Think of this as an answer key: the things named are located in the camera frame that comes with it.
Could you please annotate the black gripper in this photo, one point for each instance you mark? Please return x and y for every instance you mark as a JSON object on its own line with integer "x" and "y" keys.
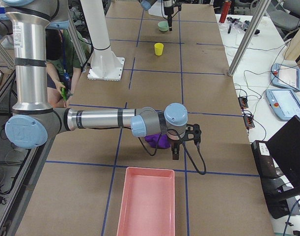
{"x": 174, "y": 143}
{"x": 168, "y": 12}

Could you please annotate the purple cloth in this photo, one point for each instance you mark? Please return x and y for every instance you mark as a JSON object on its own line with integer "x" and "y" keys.
{"x": 158, "y": 141}

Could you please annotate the yellow plastic cup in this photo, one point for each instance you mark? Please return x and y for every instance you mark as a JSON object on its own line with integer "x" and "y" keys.
{"x": 158, "y": 48}

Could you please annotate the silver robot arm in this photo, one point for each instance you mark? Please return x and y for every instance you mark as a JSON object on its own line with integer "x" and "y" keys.
{"x": 147, "y": 4}
{"x": 34, "y": 120}

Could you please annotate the pale green ceramic bowl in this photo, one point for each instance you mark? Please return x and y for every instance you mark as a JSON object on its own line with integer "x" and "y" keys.
{"x": 163, "y": 26}

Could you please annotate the red cylinder bottle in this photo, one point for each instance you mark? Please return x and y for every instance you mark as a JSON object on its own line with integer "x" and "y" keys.
{"x": 225, "y": 10}

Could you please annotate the pink plastic tray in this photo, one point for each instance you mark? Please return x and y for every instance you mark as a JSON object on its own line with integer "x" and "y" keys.
{"x": 148, "y": 203}

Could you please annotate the black monitor with stand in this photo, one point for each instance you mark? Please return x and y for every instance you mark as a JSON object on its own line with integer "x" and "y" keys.
{"x": 278, "y": 164}

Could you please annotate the seated person green shirt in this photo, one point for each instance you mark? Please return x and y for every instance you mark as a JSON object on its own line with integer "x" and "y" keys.
{"x": 63, "y": 67}

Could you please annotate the near teach pendant tablet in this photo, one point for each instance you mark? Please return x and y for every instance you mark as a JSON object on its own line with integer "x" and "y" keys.
{"x": 284, "y": 103}

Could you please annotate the teach pendant tablet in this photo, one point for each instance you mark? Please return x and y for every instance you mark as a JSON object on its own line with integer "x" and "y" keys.
{"x": 284, "y": 76}
{"x": 284, "y": 103}

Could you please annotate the far teach pendant tablet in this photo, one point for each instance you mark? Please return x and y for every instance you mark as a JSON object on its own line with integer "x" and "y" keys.
{"x": 284, "y": 76}

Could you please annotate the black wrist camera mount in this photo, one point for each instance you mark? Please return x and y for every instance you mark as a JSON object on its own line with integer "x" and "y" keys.
{"x": 193, "y": 133}

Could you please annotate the white camera mast column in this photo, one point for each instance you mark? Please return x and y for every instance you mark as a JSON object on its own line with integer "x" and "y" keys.
{"x": 95, "y": 19}

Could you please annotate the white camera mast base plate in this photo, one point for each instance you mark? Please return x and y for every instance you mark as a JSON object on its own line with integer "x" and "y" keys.
{"x": 105, "y": 65}

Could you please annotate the aluminium frame post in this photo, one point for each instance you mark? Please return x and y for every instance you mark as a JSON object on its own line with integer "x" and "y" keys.
{"x": 254, "y": 22}

